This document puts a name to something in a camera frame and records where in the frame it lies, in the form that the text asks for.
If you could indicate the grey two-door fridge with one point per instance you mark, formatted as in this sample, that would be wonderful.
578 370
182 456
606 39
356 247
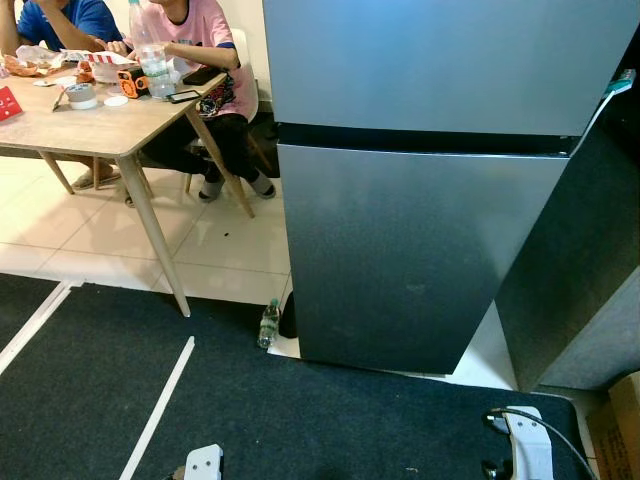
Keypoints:
420 70

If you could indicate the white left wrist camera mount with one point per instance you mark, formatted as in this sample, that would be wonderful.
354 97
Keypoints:
205 465

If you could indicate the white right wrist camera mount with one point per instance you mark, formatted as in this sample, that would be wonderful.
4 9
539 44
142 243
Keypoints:
530 450

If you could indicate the small bottle green cap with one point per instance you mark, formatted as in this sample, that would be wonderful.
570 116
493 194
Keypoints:
269 325

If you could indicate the grey counter side panel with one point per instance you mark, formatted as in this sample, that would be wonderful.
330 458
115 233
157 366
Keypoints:
600 345

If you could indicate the orange black device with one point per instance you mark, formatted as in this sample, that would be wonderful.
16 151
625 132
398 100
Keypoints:
133 84

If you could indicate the black pouch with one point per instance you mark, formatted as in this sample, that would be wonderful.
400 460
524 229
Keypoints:
205 76

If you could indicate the dark carpet mat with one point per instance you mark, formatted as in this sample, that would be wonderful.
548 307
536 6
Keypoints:
300 420

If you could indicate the brown cardboard box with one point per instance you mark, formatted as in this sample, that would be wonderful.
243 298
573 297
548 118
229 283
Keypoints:
618 430

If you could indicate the clear plastic food bag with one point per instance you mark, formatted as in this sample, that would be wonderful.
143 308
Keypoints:
35 60

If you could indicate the white round lid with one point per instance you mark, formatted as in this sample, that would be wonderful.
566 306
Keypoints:
116 101

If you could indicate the black slipper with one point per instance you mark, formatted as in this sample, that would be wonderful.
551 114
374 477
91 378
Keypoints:
288 318

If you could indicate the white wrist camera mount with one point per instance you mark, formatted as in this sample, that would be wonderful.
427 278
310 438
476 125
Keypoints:
530 450
205 465

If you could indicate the white tape roll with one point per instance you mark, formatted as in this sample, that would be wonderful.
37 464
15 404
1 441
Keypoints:
82 104

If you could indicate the black smartphone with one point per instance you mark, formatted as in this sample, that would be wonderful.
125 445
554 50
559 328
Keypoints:
184 97

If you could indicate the person in pink shirt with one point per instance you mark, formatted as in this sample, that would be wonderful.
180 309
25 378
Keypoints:
205 30

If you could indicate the person in blue shirt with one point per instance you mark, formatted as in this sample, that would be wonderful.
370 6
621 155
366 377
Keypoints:
60 20

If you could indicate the large clear water bottle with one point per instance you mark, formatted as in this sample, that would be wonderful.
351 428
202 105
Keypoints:
155 65

